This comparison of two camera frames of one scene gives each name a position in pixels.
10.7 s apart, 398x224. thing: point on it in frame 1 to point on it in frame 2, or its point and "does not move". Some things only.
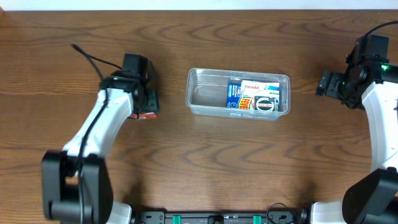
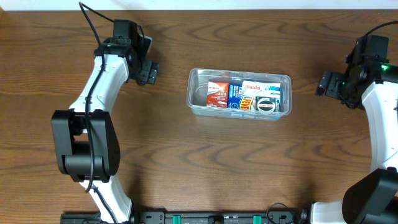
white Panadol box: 258,88 does not move
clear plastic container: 237,93 does not move
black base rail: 300,216 does not move
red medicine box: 144,116 to 217,94
